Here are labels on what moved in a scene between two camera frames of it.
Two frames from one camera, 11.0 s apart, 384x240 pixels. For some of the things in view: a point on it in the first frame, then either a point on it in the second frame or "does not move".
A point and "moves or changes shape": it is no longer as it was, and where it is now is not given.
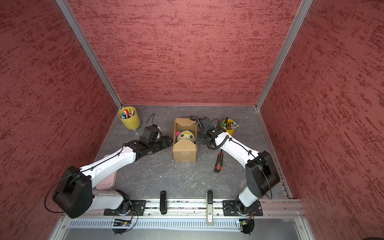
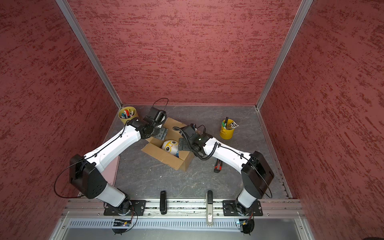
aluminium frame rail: (197, 208) does not move
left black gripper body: (157, 145) to (158, 133)
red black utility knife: (218, 164) does not move
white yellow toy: (185, 135) moves or changes shape
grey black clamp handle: (209, 208) does not move
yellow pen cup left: (129, 116) does not move
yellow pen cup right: (229, 125) does not move
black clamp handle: (163, 202) does not move
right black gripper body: (201, 139) to (187, 145)
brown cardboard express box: (185, 151) moves or changes shape
